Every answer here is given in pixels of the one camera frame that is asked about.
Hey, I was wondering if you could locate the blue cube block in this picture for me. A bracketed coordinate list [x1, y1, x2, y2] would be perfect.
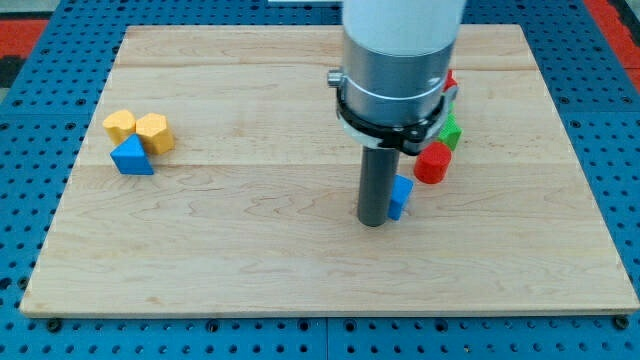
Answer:
[387, 174, 414, 221]

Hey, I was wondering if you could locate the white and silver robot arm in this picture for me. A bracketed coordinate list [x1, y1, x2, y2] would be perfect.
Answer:
[327, 0, 466, 156]

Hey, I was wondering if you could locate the red block behind arm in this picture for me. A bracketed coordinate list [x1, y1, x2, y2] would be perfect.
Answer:
[443, 69, 458, 92]

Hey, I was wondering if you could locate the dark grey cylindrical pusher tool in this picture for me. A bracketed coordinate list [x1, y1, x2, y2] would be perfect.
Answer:
[357, 147, 399, 227]

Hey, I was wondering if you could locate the wooden board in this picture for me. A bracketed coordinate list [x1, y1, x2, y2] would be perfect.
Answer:
[20, 25, 639, 319]

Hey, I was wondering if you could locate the red cylinder block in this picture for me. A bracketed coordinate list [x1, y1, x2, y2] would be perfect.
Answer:
[414, 142, 452, 184]

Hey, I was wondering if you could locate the green block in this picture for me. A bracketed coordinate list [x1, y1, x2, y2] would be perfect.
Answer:
[438, 113, 463, 152]

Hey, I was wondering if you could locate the yellow hexagon block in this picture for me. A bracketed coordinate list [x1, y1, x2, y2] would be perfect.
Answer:
[136, 113, 175, 155]

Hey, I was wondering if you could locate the blue triangle block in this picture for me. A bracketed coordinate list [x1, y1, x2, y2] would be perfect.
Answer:
[110, 134, 154, 175]

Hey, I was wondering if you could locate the yellow heart block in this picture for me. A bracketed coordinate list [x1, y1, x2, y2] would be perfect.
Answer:
[102, 109, 136, 145]

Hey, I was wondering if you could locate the black ring clamp on arm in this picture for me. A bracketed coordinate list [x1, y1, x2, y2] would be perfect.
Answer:
[336, 85, 459, 156]

